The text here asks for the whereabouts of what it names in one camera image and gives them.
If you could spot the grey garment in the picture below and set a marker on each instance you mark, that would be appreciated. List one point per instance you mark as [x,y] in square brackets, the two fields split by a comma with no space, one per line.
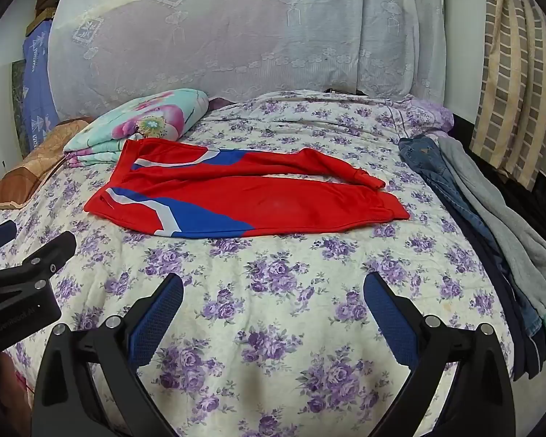
[491,205]

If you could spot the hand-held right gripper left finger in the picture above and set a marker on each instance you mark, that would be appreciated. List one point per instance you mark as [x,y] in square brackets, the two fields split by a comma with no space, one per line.
[157,323]

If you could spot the dark navy garment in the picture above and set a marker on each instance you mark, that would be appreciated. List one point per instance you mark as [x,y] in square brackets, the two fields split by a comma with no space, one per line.
[496,291]

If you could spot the purple floral bedspread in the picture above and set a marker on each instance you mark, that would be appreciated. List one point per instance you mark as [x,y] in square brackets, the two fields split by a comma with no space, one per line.
[273,291]

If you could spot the brown box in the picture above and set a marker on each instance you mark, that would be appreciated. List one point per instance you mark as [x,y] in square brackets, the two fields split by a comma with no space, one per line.
[43,9]

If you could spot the blue jeans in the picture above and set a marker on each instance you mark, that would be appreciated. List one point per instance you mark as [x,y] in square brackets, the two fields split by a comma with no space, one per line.
[425,159]

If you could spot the lilac cloth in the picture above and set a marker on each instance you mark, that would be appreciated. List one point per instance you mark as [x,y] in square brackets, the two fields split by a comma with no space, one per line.
[434,114]

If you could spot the orange brown pillow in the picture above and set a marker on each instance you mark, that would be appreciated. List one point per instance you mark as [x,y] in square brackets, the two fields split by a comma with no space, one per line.
[36,159]

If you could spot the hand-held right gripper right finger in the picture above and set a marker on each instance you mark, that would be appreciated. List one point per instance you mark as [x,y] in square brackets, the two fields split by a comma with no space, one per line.
[386,318]

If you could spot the dark green framed panel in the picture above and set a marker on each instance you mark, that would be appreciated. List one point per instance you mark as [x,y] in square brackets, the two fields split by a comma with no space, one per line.
[16,100]

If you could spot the folded teal floral blanket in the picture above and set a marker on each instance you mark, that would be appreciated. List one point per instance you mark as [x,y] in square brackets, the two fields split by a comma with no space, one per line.
[154,114]

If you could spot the red and blue pants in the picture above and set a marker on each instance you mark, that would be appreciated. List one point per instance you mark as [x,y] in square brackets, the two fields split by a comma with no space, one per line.
[277,200]

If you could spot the white lace cover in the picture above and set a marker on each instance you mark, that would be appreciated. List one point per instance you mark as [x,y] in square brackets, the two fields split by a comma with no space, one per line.
[232,32]

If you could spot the blue printed cloth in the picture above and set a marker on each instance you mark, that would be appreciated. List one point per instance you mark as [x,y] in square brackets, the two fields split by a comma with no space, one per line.
[36,91]

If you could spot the beige striped curtain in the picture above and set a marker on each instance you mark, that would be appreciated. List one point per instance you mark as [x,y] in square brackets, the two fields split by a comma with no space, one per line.
[509,77]

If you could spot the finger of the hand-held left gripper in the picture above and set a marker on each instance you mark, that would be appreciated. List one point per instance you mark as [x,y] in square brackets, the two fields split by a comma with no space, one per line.
[50,257]
[0,233]

